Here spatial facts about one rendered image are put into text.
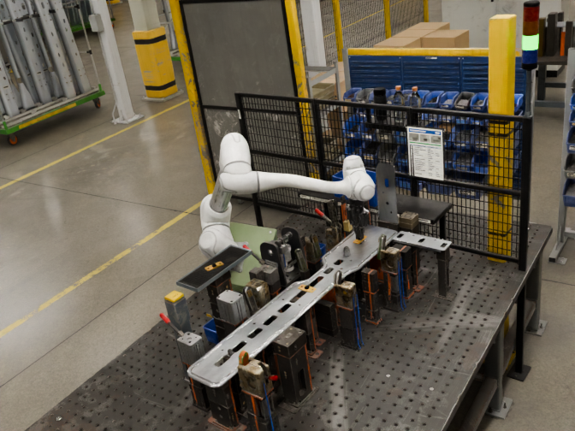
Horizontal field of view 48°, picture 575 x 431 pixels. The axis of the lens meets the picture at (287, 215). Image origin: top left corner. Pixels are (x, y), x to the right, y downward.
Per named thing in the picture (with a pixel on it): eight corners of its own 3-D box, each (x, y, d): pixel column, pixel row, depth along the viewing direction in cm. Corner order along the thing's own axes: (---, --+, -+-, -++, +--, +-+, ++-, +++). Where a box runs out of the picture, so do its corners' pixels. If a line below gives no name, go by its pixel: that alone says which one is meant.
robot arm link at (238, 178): (258, 184, 295) (255, 160, 301) (219, 187, 292) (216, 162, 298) (257, 198, 306) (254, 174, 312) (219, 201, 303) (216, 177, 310)
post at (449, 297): (451, 301, 322) (450, 252, 310) (431, 296, 329) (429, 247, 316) (457, 295, 327) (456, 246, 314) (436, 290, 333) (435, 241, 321)
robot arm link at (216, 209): (199, 238, 361) (197, 204, 371) (228, 237, 366) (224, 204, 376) (223, 162, 297) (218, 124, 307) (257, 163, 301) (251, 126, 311)
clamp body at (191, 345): (206, 416, 272) (190, 348, 257) (188, 406, 279) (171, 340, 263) (222, 402, 279) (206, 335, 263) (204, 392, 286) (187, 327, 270)
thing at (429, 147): (445, 182, 344) (443, 128, 331) (407, 176, 358) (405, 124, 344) (447, 181, 346) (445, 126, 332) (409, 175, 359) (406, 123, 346)
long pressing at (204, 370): (222, 392, 241) (222, 389, 241) (181, 373, 255) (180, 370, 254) (400, 232, 334) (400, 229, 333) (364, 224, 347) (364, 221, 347)
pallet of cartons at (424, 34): (442, 140, 713) (440, 46, 667) (379, 134, 759) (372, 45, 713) (483, 107, 795) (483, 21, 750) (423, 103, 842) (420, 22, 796)
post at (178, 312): (194, 386, 291) (174, 305, 272) (183, 380, 296) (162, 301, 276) (205, 375, 296) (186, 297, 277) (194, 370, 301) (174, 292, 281)
